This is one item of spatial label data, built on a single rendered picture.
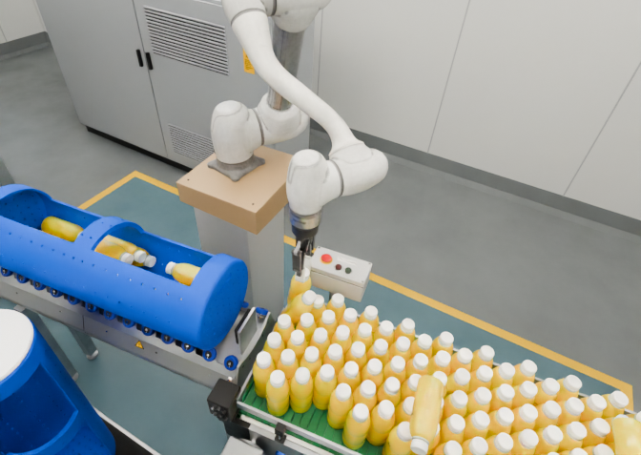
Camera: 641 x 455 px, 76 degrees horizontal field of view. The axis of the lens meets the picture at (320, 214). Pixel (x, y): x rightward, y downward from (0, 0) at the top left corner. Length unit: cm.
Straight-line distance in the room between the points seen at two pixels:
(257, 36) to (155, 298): 76
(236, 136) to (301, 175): 69
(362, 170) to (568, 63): 254
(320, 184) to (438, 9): 260
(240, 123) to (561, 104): 253
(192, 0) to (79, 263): 189
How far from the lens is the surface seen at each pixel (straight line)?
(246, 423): 134
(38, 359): 152
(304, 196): 102
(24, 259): 156
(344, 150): 108
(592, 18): 337
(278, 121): 164
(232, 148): 166
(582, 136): 364
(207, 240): 202
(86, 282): 140
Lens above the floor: 214
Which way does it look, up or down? 42 degrees down
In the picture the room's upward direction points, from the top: 5 degrees clockwise
